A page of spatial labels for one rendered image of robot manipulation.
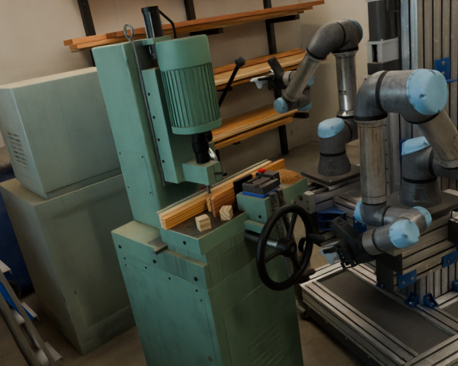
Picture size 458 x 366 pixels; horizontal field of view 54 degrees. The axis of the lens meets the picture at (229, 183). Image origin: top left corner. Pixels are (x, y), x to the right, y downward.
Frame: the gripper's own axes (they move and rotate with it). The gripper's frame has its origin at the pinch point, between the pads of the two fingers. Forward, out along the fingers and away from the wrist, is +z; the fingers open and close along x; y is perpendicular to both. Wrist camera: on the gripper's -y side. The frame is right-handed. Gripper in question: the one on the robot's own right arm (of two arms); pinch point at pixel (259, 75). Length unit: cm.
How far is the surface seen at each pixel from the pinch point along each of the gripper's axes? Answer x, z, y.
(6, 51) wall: -72, 176, -44
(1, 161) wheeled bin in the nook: -118, 116, 13
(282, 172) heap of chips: -53, -60, 23
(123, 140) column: -96, -22, -6
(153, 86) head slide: -87, -42, -25
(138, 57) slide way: -86, -37, -35
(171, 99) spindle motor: -88, -54, -20
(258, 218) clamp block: -82, -75, 24
